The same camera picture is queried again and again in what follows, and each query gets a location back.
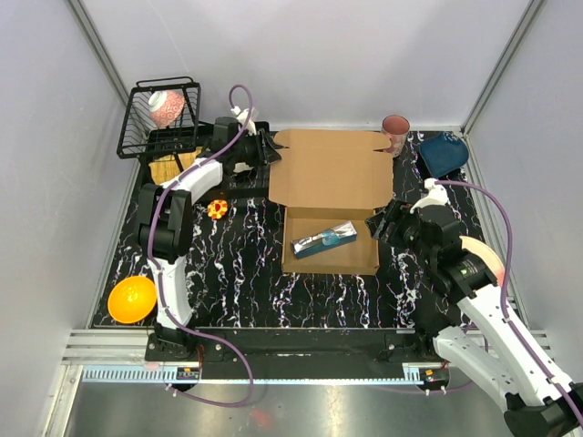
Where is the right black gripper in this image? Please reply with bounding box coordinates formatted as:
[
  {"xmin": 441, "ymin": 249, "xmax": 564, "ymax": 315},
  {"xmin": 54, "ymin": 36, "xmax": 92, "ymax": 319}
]
[{"xmin": 364, "ymin": 197, "xmax": 436, "ymax": 265}]

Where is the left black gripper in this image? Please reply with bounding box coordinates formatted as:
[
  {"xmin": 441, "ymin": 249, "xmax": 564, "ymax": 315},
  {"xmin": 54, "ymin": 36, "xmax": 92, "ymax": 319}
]
[{"xmin": 230, "ymin": 129, "xmax": 281, "ymax": 168}]

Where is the brown cardboard box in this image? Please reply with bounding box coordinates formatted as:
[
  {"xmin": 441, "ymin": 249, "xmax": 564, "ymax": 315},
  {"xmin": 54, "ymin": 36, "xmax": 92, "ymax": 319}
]
[{"xmin": 268, "ymin": 129, "xmax": 394, "ymax": 275}]

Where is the blue grey carton box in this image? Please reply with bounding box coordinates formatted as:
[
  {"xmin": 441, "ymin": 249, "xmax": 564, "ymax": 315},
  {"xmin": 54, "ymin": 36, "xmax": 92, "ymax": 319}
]
[{"xmin": 291, "ymin": 221, "xmax": 358, "ymax": 259}]

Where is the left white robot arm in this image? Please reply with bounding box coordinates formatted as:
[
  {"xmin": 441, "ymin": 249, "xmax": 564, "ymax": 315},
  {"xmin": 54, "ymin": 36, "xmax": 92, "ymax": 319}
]
[{"xmin": 134, "ymin": 112, "xmax": 281, "ymax": 361}]

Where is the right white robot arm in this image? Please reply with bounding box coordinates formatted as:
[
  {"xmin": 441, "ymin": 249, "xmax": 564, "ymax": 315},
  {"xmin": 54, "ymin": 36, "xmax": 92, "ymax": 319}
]
[{"xmin": 365, "ymin": 199, "xmax": 582, "ymax": 436}]

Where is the red yellow flower toy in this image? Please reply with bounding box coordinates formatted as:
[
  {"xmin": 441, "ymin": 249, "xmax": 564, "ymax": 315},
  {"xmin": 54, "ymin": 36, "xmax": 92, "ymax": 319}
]
[{"xmin": 207, "ymin": 199, "xmax": 229, "ymax": 220}]

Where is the pink cream round plate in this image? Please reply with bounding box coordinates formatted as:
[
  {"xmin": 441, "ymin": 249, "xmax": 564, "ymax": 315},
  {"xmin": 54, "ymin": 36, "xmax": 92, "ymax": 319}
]
[{"xmin": 460, "ymin": 236, "xmax": 505, "ymax": 286}]

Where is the dark blue dish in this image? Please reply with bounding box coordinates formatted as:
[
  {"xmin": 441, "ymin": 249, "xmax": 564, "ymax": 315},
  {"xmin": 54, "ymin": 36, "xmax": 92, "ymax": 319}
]
[{"xmin": 419, "ymin": 132, "xmax": 469, "ymax": 178}]

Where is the pink ceramic mug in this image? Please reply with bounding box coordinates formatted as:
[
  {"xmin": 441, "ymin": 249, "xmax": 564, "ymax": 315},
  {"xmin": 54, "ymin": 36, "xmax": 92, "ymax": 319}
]
[{"xmin": 382, "ymin": 115, "xmax": 410, "ymax": 158}]

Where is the yellow woven plate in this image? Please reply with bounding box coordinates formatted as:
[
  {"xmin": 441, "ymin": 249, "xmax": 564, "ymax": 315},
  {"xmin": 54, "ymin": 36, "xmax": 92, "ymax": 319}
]
[{"xmin": 148, "ymin": 151, "xmax": 199, "ymax": 185}]

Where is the pink patterned bowl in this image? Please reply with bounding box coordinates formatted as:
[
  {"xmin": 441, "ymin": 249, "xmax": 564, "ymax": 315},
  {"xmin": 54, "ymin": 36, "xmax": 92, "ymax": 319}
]
[{"xmin": 148, "ymin": 90, "xmax": 185, "ymax": 128}]

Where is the orange round bowl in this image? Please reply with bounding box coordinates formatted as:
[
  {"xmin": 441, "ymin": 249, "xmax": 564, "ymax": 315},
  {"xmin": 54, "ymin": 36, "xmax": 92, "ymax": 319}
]
[{"xmin": 107, "ymin": 276, "xmax": 157, "ymax": 324}]

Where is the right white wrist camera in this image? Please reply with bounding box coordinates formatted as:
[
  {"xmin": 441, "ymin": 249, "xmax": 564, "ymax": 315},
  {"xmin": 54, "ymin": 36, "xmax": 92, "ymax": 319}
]
[{"xmin": 409, "ymin": 178, "xmax": 449, "ymax": 214}]

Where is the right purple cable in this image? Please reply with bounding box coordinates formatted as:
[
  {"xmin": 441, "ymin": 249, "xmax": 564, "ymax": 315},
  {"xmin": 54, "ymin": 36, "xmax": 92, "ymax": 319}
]
[{"xmin": 373, "ymin": 178, "xmax": 583, "ymax": 427}]

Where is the black wire dish rack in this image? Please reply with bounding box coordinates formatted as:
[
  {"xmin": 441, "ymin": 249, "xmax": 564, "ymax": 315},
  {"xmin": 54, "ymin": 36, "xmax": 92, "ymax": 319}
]
[{"xmin": 116, "ymin": 76, "xmax": 273, "ymax": 201}]

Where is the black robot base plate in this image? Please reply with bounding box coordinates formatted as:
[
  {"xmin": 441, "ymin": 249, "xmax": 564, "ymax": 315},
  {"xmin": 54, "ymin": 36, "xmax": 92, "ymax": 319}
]
[{"xmin": 145, "ymin": 328, "xmax": 443, "ymax": 382}]

